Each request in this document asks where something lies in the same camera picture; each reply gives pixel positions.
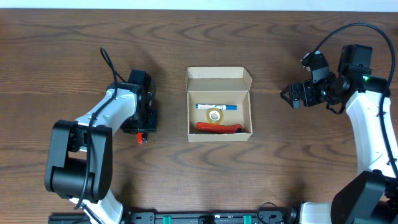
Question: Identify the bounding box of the red black stapler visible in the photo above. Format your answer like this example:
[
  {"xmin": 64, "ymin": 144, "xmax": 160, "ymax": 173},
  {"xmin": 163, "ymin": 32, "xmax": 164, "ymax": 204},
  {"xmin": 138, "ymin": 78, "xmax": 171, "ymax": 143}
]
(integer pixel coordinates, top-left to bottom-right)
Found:
[{"xmin": 136, "ymin": 132, "xmax": 148, "ymax": 145}]

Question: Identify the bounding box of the red box cutter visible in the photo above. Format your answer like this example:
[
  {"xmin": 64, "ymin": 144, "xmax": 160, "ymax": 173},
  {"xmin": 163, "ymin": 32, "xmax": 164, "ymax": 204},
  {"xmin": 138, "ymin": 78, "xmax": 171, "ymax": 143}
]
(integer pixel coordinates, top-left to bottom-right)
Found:
[{"xmin": 196, "ymin": 122, "xmax": 242, "ymax": 134}]

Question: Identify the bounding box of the brown cardboard box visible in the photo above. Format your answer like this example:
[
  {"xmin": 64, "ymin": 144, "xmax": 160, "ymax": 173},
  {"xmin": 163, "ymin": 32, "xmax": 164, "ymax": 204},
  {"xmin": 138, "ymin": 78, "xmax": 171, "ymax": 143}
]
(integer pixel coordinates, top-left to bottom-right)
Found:
[{"xmin": 186, "ymin": 67, "xmax": 252, "ymax": 142}]

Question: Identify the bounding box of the blue capped whiteboard marker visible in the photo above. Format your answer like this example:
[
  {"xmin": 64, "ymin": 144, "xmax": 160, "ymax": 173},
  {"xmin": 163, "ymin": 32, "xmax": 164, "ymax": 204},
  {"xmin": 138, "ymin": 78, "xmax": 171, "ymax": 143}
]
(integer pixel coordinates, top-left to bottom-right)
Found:
[{"xmin": 195, "ymin": 104, "xmax": 238, "ymax": 110}]

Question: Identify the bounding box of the clear yellow tape roll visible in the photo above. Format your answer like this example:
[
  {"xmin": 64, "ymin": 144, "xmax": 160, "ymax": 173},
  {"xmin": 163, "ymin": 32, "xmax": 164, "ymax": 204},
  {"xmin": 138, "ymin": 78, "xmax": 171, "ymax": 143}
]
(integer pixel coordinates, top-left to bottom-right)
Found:
[{"xmin": 206, "ymin": 108, "xmax": 223, "ymax": 124}]

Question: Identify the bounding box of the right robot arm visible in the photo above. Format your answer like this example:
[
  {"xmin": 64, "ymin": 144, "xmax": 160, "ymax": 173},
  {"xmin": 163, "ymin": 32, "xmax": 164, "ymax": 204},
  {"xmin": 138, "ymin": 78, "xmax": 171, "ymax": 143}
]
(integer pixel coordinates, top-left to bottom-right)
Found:
[{"xmin": 280, "ymin": 44, "xmax": 397, "ymax": 223}]

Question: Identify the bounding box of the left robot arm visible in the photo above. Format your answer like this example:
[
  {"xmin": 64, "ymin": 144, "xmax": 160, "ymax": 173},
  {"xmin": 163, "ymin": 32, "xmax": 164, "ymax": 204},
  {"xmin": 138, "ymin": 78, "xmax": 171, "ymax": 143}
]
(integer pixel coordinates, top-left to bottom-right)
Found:
[{"xmin": 44, "ymin": 70, "xmax": 157, "ymax": 223}]

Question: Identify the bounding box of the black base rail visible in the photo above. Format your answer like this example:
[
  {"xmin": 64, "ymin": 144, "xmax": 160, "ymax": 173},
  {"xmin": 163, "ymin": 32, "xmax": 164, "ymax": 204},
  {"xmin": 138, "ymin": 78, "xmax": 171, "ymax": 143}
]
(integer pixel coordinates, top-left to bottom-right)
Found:
[{"xmin": 48, "ymin": 211, "xmax": 302, "ymax": 224}]

